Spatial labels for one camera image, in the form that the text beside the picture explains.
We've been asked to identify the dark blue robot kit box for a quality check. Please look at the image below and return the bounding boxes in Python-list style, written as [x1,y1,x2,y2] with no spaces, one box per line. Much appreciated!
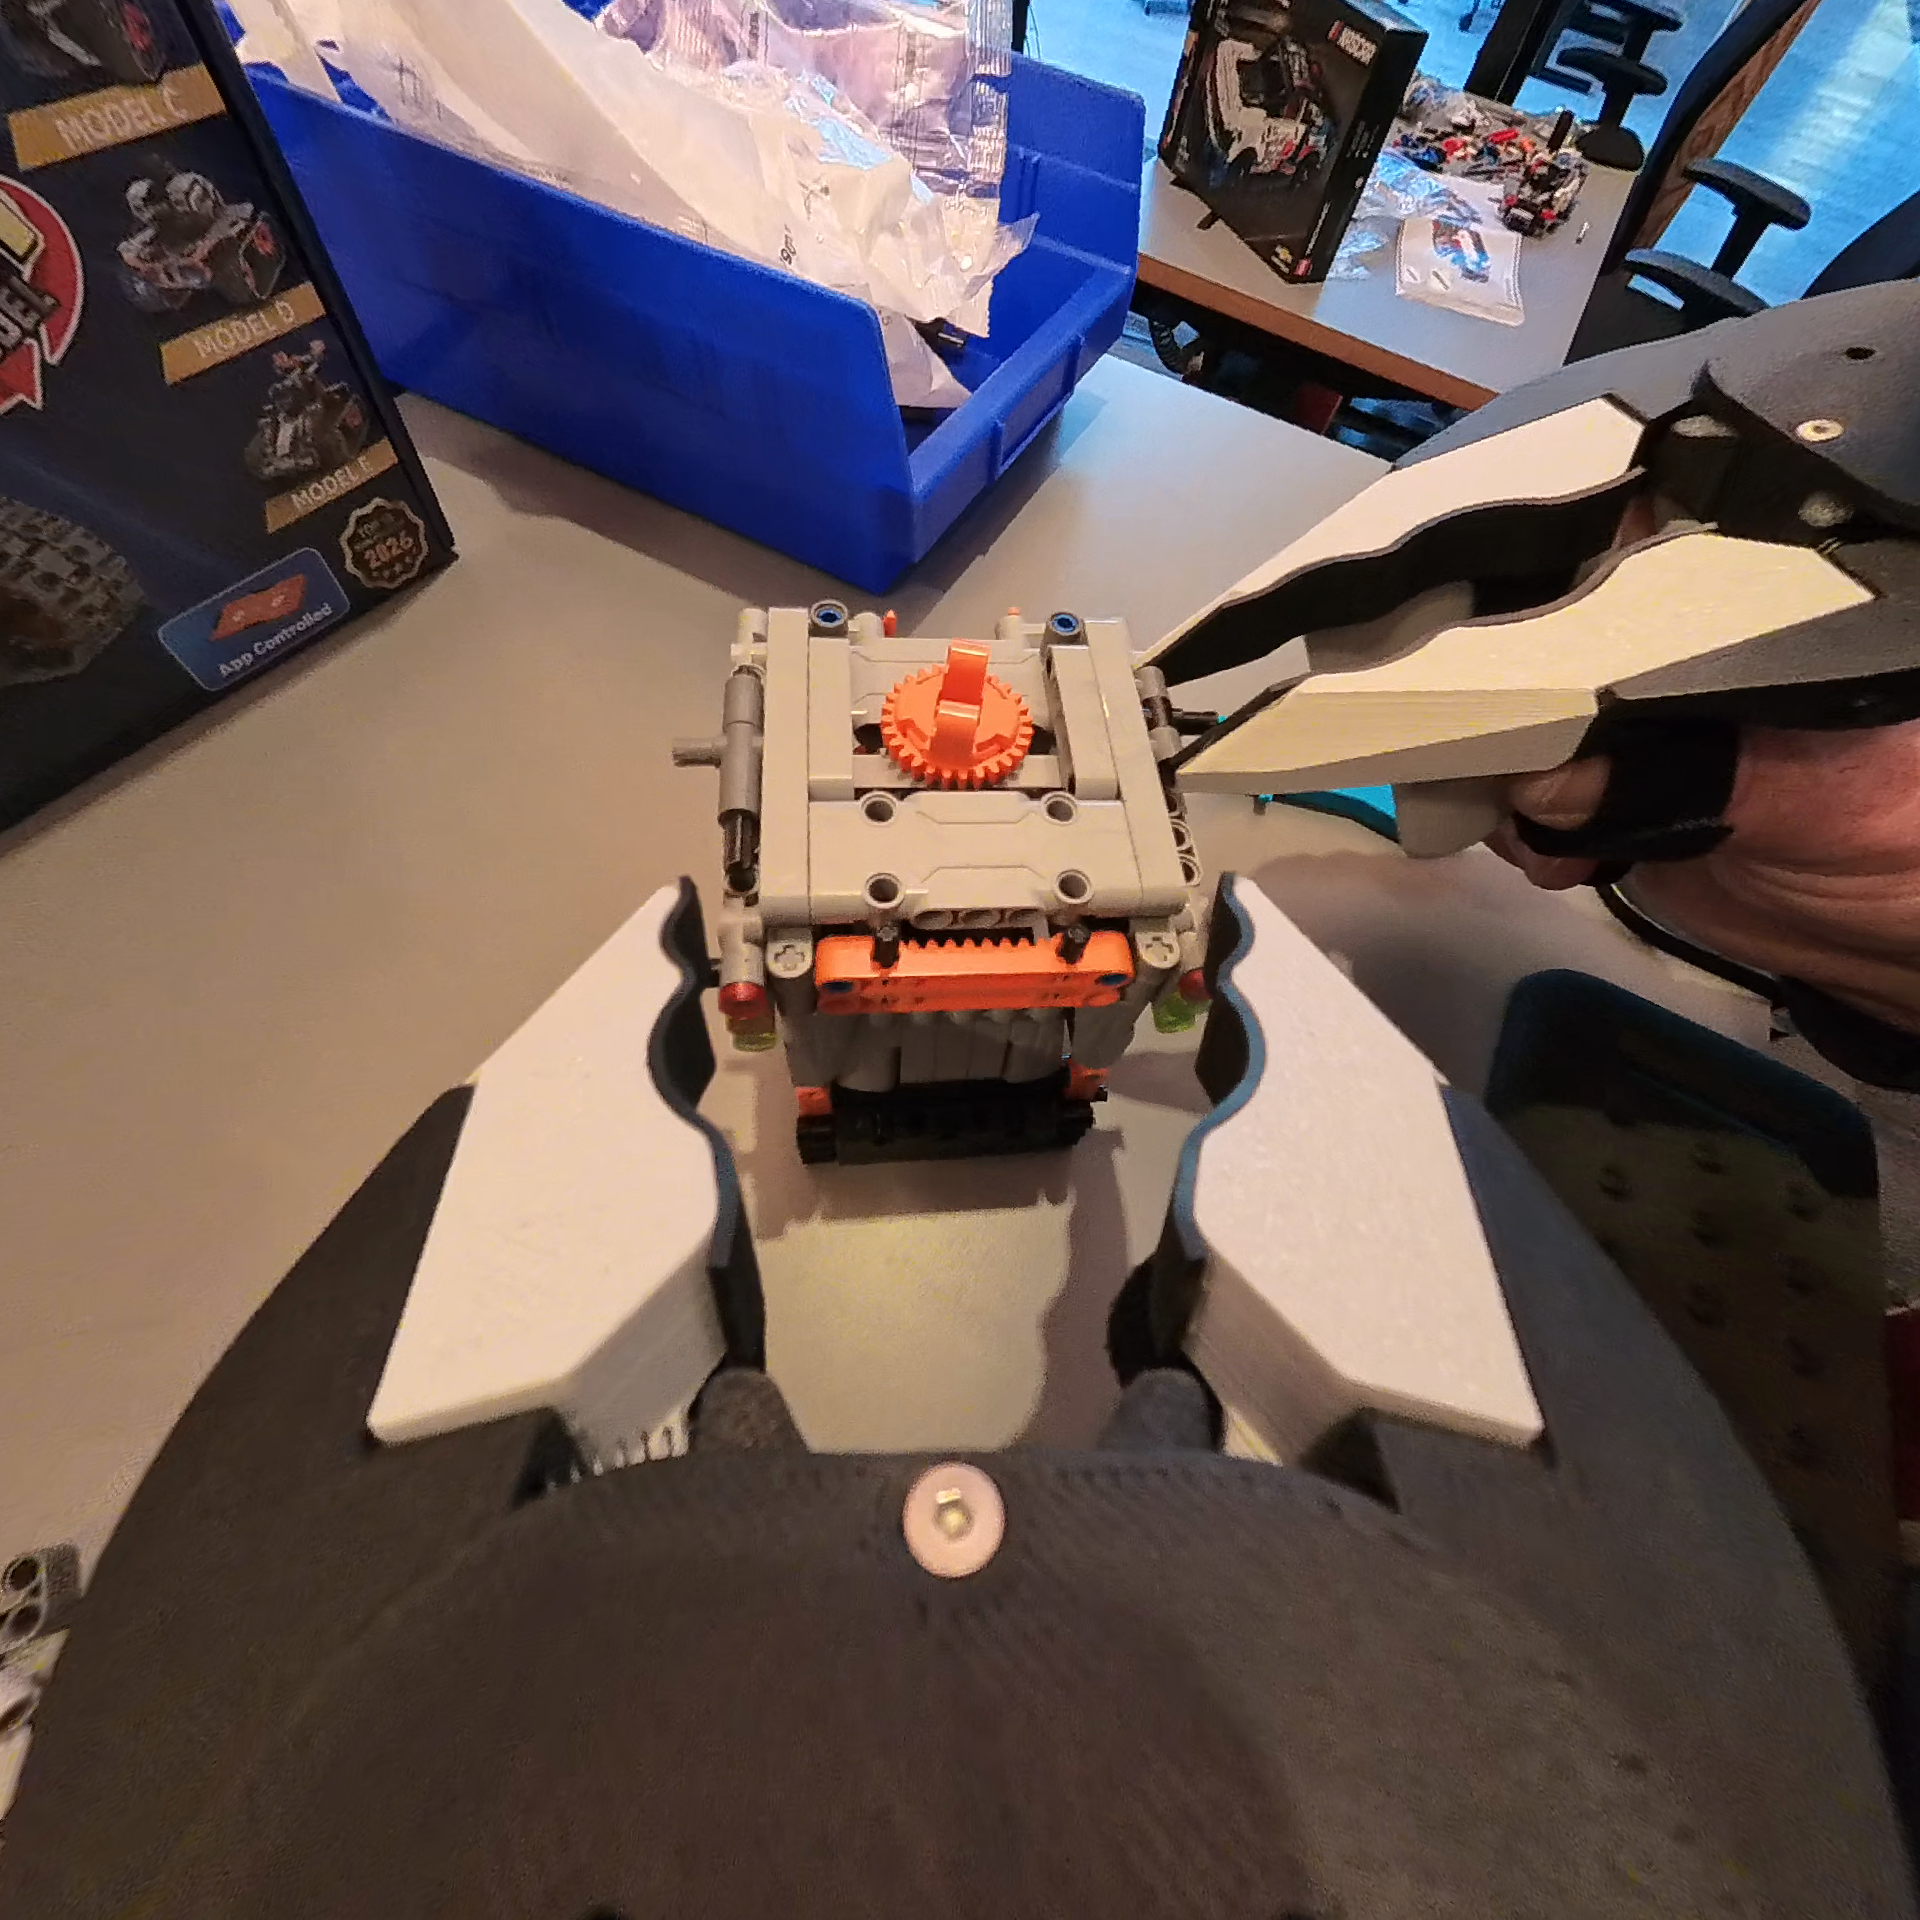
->
[0,0,460,837]

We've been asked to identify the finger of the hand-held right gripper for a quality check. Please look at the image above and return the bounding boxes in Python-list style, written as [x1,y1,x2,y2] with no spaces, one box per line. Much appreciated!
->
[1135,392,1655,712]
[1176,527,1880,798]

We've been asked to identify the black office chair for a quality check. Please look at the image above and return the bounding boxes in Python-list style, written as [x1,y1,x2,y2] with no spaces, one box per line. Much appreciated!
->
[1462,0,1690,173]
[1559,0,1920,368]

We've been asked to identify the crumpled clear plastic bags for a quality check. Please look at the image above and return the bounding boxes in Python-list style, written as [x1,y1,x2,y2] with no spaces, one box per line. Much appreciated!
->
[223,0,1040,409]

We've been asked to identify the white instruction leaflet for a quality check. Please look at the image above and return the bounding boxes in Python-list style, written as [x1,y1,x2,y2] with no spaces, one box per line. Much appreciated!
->
[1394,209,1531,324]

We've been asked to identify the person's right hand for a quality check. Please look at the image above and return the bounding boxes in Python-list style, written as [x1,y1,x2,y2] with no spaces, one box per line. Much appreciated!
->
[1486,727,1920,1002]

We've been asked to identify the black toy box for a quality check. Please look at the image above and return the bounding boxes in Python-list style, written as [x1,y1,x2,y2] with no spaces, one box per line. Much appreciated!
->
[1155,0,1431,288]

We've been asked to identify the pile of loose bricks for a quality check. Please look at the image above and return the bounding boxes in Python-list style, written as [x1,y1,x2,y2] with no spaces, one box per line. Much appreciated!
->
[1387,82,1595,242]

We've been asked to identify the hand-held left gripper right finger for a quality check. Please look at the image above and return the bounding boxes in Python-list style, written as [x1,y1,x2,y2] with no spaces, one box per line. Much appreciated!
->
[1112,872,1547,1470]

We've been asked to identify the blue plastic bin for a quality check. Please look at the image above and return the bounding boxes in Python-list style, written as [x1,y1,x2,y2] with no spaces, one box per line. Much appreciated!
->
[244,0,1149,597]

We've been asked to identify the grey brick robot model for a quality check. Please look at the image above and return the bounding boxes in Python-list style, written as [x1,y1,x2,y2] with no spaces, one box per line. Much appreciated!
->
[669,597,1213,1167]

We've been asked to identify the wooden edged table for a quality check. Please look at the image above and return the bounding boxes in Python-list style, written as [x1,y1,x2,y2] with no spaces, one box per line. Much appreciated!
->
[1135,112,1644,413]

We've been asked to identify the loose grey brick pieces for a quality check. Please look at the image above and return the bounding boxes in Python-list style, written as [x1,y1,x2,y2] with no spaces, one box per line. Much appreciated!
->
[0,1544,84,1801]

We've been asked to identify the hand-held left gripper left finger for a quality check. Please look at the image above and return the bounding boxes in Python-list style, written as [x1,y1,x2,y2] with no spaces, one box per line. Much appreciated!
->
[365,878,771,1471]

